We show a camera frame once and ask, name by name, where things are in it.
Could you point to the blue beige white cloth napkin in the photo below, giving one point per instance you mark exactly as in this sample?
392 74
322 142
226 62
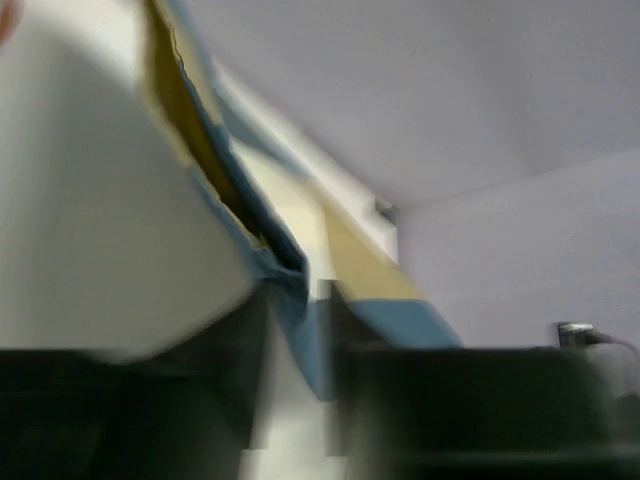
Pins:
188 100

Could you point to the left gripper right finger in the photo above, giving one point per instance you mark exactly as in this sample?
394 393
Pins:
459 413

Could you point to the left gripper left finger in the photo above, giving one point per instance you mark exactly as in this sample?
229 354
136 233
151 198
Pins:
186 413

